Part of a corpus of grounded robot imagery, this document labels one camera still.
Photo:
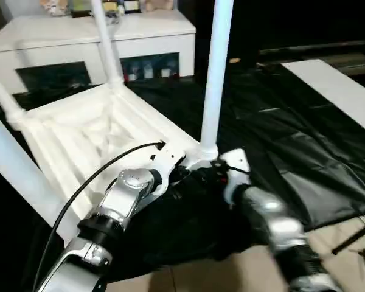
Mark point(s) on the black tripod leg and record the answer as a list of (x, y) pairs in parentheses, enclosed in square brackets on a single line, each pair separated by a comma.
[(353, 237)]

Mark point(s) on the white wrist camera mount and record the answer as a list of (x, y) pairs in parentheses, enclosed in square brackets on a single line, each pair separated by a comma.
[(240, 158), (167, 158)]

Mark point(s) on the small yellow label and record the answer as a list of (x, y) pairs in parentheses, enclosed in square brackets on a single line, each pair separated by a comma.
[(234, 60)]

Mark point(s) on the black low cabinet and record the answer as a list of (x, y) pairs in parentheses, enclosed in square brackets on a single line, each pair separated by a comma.
[(307, 24)]

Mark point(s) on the red and white container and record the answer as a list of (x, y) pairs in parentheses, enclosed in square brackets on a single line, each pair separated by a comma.
[(132, 74)]

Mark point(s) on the dark frame with yellow cards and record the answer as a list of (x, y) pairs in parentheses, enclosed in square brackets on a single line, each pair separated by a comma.
[(130, 6)]

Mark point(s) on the white sideboard cabinet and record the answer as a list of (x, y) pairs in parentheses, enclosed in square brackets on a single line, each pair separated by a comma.
[(48, 33)]

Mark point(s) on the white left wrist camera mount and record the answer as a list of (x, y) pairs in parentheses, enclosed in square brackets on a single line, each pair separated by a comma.
[(167, 158)]

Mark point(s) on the white flat board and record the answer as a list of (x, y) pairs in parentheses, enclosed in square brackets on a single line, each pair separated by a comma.
[(337, 88)]

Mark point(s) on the black plastic mat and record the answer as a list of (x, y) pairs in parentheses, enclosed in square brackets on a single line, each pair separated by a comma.
[(292, 137)]

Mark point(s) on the beige plush toy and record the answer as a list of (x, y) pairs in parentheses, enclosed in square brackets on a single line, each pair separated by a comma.
[(156, 4)]

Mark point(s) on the bag of black items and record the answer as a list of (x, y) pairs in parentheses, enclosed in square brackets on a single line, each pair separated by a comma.
[(115, 20)]

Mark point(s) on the white plastic table leg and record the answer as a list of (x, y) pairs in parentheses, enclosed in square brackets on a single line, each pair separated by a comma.
[(6, 97), (216, 76), (108, 51), (9, 158)]

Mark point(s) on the white plastic table top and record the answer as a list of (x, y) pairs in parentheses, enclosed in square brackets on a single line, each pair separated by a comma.
[(79, 127)]

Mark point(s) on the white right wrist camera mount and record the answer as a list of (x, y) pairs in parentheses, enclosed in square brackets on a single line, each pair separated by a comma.
[(240, 158)]

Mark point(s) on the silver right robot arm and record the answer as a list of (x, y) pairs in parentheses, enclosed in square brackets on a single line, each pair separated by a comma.
[(270, 210)]

